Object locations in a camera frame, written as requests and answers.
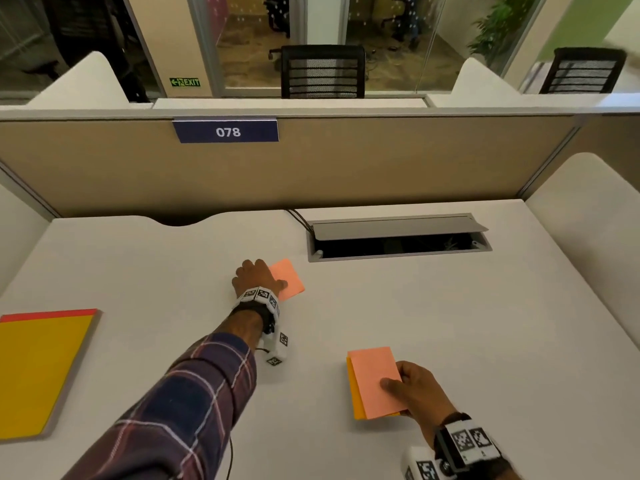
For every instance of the person's right hand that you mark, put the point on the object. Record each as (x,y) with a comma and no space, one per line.
(425,399)

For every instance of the person's left hand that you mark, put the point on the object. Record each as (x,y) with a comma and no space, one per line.
(255,274)

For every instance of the pink sticky note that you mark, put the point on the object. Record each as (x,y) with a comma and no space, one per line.
(290,282)
(372,379)

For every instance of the orange sticky note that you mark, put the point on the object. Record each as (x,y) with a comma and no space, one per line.
(356,399)

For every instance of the yellow notepad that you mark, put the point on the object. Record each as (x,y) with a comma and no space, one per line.
(35,374)

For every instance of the person's left forearm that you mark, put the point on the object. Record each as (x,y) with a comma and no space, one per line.
(175,409)

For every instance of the white desk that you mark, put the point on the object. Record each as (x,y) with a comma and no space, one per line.
(150,274)

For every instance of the blue desk number plate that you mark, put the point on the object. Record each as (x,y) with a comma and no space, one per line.
(227,131)

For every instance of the left marker wristband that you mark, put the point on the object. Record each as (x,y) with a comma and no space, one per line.
(260,294)

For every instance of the beige partition panel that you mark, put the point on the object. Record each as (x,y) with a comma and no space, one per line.
(610,139)
(350,169)

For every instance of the green exit sign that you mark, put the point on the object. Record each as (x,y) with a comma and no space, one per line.
(185,82)

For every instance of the black mesh office chair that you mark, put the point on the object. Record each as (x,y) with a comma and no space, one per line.
(582,53)
(322,50)

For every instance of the white side divider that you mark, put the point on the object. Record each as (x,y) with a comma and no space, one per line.
(17,234)
(590,229)
(85,84)
(480,79)

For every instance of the black swivel office chair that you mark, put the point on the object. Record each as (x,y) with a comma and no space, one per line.
(277,14)
(407,19)
(90,34)

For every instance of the white glass room door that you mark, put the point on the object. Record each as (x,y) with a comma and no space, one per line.
(325,17)

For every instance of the green potted plant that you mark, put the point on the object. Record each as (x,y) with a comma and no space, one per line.
(505,24)

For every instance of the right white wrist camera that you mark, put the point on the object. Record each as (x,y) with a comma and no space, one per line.
(422,467)

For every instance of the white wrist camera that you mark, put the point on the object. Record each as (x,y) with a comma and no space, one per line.
(422,467)
(277,344)

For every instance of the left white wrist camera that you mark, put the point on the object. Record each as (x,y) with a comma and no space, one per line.
(277,344)

